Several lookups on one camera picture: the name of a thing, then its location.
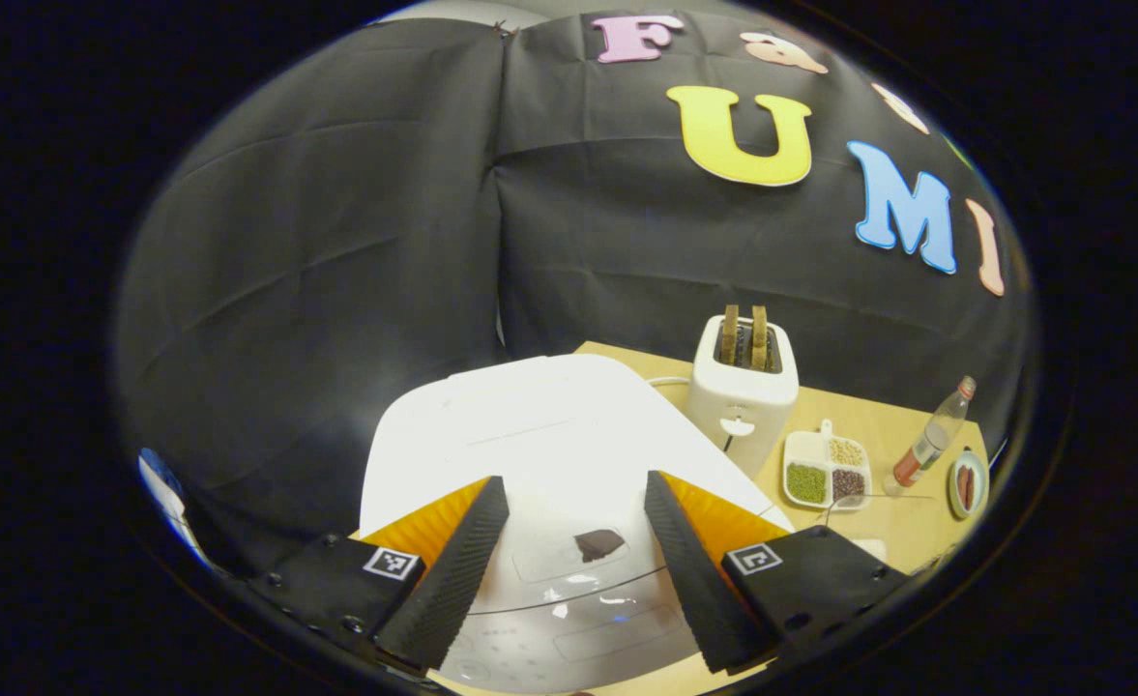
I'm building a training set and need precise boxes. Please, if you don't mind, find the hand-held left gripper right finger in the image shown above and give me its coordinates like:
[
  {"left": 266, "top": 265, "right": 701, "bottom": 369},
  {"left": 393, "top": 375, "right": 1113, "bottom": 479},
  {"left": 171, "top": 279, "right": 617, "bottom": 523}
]
[{"left": 644, "top": 471, "right": 908, "bottom": 676}]

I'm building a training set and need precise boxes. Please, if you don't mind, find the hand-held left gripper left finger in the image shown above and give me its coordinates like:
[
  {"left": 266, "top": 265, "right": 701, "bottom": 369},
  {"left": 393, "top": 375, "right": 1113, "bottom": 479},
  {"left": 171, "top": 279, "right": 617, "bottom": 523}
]
[{"left": 249, "top": 476, "right": 511, "bottom": 675}]

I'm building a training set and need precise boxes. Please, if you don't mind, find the white rice cooker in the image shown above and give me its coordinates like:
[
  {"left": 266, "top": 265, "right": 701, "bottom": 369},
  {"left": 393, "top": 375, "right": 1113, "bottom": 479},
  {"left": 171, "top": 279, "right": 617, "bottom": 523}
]
[{"left": 361, "top": 353, "right": 797, "bottom": 693}]

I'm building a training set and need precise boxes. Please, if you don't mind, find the round plate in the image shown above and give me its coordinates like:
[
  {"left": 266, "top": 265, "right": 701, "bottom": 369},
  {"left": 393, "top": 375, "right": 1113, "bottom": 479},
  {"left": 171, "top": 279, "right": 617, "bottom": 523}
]
[{"left": 948, "top": 447, "right": 991, "bottom": 521}]

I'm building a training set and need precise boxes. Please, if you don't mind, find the glass bottle with red label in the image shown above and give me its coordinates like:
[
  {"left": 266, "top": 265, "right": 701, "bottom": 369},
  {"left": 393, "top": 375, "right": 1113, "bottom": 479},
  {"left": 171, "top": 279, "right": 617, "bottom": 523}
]
[{"left": 883, "top": 375, "right": 978, "bottom": 497}]

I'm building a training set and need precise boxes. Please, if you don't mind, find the white divided grain dish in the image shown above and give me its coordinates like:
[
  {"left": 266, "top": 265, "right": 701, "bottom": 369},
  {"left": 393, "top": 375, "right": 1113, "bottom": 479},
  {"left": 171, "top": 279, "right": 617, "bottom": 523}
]
[{"left": 783, "top": 419, "right": 873, "bottom": 511}]

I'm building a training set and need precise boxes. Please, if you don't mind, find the black backdrop cloth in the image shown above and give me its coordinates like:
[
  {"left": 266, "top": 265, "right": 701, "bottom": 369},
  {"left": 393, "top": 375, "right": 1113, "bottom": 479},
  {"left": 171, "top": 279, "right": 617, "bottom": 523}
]
[{"left": 114, "top": 10, "right": 1034, "bottom": 571}]

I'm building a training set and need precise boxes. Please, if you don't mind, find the white toaster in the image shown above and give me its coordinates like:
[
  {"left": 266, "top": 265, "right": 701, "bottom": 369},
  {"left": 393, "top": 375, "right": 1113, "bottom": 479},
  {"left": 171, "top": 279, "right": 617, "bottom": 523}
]
[{"left": 689, "top": 314, "right": 801, "bottom": 479}]

